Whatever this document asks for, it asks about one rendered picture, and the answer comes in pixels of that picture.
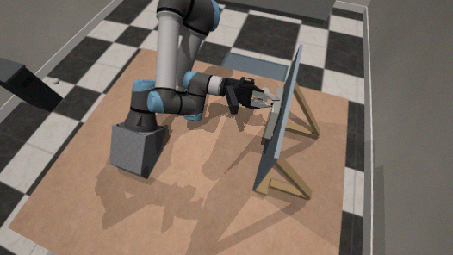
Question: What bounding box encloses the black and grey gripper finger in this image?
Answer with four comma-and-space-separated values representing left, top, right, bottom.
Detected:
245, 84, 280, 101
242, 97, 273, 109

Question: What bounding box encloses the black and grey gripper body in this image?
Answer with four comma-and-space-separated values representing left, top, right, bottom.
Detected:
220, 77, 255, 105

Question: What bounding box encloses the grey picture frame with green panel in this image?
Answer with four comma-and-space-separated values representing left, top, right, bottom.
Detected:
264, 87, 283, 139

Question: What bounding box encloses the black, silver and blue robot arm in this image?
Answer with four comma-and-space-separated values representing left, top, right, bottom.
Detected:
124, 0, 223, 132

